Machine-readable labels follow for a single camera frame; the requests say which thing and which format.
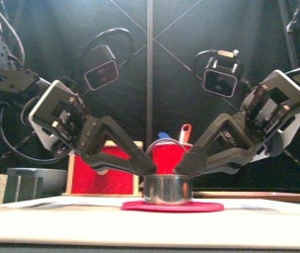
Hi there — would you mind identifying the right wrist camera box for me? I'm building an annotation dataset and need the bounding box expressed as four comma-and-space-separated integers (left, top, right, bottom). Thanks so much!
202, 48, 243, 99

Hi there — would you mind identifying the hanging cable with hook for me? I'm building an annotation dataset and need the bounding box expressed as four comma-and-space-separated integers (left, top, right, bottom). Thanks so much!
286, 0, 300, 34

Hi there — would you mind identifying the flat red dough disc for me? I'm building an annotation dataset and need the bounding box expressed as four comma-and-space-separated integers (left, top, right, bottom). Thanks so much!
120, 200, 226, 213

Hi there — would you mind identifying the red utensil cup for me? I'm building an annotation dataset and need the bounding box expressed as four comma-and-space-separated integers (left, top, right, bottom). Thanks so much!
150, 137, 195, 177

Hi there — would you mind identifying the black camera cable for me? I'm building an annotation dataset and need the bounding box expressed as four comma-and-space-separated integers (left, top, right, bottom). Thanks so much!
71, 27, 136, 81
191, 48, 222, 84

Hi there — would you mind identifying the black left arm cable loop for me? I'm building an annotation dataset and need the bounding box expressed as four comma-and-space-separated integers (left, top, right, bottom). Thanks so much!
0, 104, 63, 165

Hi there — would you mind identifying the thin diagonal frame brace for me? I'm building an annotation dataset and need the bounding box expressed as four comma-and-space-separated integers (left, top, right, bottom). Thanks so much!
0, 0, 205, 174
108, 0, 300, 181

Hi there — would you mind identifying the black right camera cable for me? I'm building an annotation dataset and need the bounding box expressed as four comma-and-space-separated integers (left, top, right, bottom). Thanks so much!
191, 48, 222, 84

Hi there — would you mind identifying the grey vertical frame pole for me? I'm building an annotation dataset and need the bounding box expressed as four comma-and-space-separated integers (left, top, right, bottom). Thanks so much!
147, 0, 154, 148

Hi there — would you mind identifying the red and white utensil handle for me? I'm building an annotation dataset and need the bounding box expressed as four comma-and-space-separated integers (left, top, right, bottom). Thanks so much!
178, 124, 194, 145

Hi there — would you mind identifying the round steel dough cutter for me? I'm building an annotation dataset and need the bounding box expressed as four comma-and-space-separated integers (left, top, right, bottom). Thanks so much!
143, 174, 195, 206

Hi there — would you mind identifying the dark slanted frame strut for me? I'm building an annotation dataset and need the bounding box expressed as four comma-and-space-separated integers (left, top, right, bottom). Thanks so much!
277, 0, 300, 71

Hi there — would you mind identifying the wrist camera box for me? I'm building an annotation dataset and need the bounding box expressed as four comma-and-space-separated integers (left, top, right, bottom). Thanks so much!
83, 43, 122, 92
202, 48, 243, 99

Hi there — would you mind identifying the dark grey plastic bin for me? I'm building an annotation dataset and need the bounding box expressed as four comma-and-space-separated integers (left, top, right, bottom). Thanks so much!
4, 167, 68, 204

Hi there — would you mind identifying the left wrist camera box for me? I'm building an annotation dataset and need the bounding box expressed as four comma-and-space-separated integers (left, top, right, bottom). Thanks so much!
83, 43, 122, 92

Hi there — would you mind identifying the white cutting board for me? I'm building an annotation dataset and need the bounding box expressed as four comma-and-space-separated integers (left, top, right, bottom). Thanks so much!
0, 195, 300, 251

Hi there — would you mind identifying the brown wooden board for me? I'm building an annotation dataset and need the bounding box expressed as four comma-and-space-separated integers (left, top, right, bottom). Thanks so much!
193, 190, 300, 204

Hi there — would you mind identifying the black left camera cable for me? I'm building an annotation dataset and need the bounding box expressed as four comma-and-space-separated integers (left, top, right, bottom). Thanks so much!
71, 27, 136, 81

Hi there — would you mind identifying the wooden drawer box red front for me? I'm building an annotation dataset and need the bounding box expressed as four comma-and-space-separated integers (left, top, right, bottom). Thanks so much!
66, 140, 146, 198

